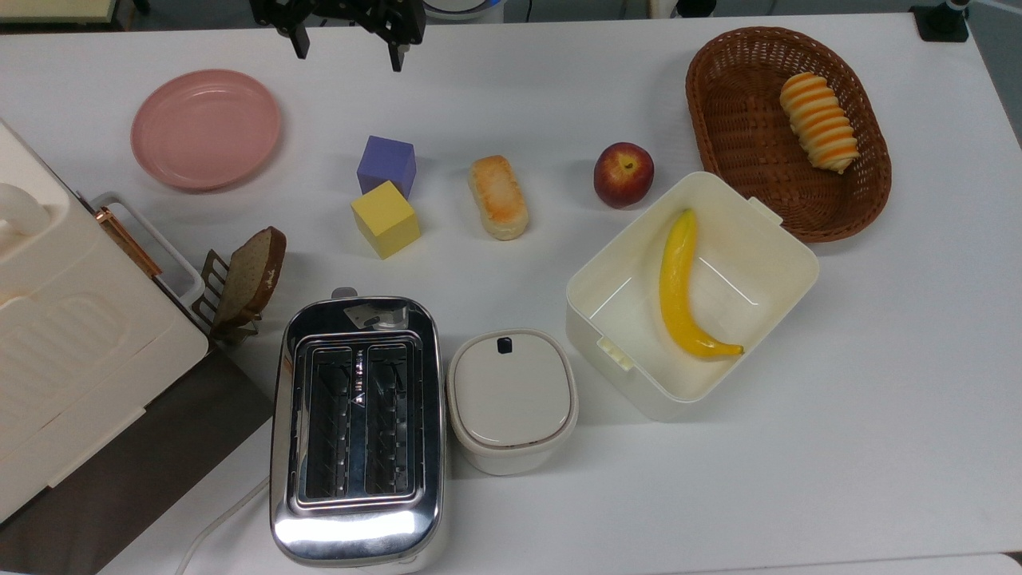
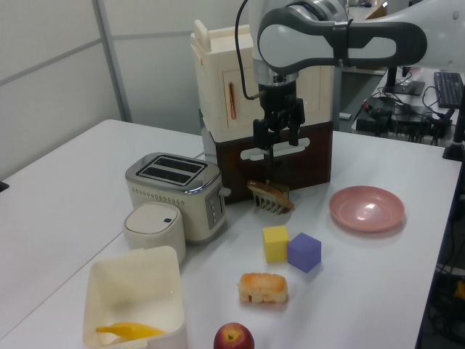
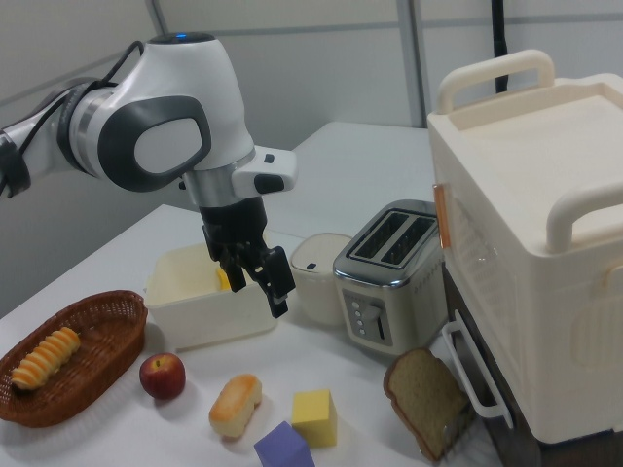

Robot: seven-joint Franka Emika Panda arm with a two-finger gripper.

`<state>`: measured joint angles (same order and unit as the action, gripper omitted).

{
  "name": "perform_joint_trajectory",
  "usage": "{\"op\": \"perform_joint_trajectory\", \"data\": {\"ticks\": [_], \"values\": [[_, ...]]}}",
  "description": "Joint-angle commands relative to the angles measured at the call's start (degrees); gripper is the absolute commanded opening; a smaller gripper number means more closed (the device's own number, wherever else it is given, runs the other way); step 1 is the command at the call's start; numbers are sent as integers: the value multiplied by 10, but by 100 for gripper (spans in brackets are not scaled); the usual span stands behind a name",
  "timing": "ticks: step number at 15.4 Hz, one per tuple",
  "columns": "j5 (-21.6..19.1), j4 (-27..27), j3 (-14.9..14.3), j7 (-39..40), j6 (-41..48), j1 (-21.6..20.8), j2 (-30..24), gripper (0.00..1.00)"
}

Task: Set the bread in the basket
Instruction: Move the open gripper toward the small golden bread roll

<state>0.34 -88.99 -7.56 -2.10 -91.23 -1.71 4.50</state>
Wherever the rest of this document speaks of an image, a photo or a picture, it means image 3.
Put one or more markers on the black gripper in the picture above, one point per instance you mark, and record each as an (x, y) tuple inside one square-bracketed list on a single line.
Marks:
[(233, 224)]

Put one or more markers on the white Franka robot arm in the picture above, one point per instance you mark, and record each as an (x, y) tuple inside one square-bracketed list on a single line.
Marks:
[(185, 97)]

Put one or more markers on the golden bread roll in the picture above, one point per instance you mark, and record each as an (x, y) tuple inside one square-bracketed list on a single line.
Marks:
[(236, 406)]

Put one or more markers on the brown wicker basket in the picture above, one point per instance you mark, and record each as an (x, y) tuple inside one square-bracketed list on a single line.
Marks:
[(97, 350)]

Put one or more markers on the spiral striped bread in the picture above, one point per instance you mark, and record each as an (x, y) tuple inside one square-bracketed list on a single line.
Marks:
[(46, 360)]

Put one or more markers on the yellow banana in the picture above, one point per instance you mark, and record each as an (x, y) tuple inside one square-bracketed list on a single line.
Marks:
[(223, 281)]

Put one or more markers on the cream plastic tub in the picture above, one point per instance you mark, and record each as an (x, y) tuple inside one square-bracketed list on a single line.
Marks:
[(204, 316)]

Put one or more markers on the small white lidded bin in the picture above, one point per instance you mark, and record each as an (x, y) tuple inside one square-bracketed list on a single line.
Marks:
[(316, 287)]

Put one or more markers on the red apple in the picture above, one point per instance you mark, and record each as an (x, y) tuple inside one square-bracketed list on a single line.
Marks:
[(163, 377)]

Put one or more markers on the silver cream toaster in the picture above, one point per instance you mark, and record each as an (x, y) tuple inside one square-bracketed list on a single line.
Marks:
[(389, 292)]

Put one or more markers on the yellow foam cube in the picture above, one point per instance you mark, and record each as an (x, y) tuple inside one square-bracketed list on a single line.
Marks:
[(314, 420)]

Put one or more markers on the purple foam cube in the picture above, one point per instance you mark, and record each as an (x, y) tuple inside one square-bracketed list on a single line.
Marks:
[(282, 447)]

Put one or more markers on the black vertical pole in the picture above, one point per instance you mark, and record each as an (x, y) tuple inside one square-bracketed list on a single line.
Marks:
[(499, 39)]

